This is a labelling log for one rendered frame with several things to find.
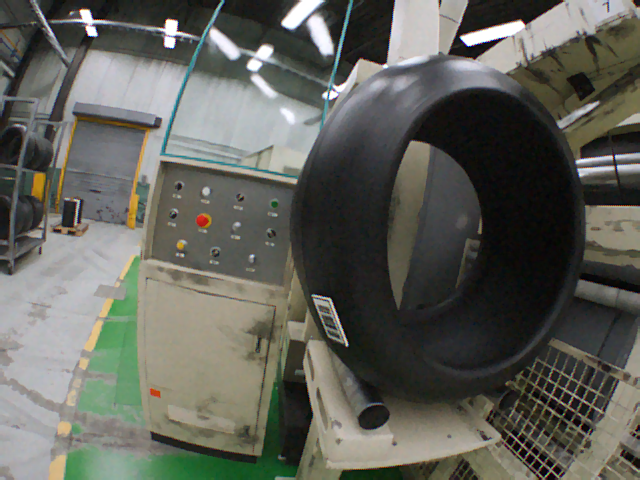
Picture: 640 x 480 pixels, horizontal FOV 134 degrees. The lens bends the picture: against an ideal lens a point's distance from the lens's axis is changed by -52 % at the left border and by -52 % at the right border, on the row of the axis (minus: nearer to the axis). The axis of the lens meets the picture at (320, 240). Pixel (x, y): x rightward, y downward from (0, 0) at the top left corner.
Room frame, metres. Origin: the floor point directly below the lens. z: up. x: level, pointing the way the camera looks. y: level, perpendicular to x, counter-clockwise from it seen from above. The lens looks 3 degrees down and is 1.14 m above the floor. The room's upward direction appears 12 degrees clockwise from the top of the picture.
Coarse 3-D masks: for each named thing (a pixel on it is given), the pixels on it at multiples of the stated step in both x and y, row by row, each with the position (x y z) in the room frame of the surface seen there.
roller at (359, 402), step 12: (336, 360) 0.47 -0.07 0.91; (348, 372) 0.41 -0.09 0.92; (348, 384) 0.38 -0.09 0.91; (360, 384) 0.37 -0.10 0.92; (348, 396) 0.36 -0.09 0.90; (360, 396) 0.34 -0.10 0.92; (372, 396) 0.33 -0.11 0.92; (360, 408) 0.32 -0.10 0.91; (372, 408) 0.31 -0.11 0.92; (384, 408) 0.31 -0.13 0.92; (360, 420) 0.31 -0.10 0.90; (372, 420) 0.31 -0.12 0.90; (384, 420) 0.31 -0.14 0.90
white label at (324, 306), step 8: (312, 296) 0.32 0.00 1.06; (320, 296) 0.30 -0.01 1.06; (320, 304) 0.30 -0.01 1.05; (328, 304) 0.29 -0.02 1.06; (320, 312) 0.31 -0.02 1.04; (328, 312) 0.29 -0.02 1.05; (328, 320) 0.30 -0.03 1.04; (336, 320) 0.29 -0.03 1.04; (328, 328) 0.31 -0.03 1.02; (336, 328) 0.29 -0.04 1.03; (328, 336) 0.32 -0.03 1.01; (336, 336) 0.30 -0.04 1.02; (344, 336) 0.29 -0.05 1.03; (344, 344) 0.29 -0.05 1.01
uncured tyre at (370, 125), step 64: (448, 64) 0.30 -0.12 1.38; (384, 128) 0.29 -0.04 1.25; (448, 128) 0.59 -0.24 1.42; (512, 128) 0.47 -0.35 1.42; (320, 192) 0.31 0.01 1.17; (384, 192) 0.29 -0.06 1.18; (512, 192) 0.59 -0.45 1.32; (576, 192) 0.35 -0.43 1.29; (320, 256) 0.30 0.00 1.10; (384, 256) 0.29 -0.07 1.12; (512, 256) 0.60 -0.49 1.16; (576, 256) 0.35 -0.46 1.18; (320, 320) 0.32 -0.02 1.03; (384, 320) 0.29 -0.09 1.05; (448, 320) 0.61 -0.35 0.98; (512, 320) 0.50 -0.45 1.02; (384, 384) 0.32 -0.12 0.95; (448, 384) 0.31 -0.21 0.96
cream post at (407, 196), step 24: (408, 0) 0.68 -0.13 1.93; (432, 0) 0.70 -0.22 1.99; (408, 24) 0.68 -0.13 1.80; (432, 24) 0.70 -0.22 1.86; (408, 48) 0.68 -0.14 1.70; (432, 48) 0.70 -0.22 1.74; (408, 168) 0.69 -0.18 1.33; (408, 192) 0.69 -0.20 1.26; (408, 216) 0.70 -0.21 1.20; (408, 240) 0.70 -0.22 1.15; (408, 264) 0.70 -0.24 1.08; (312, 432) 0.75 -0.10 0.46; (312, 456) 0.69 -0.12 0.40
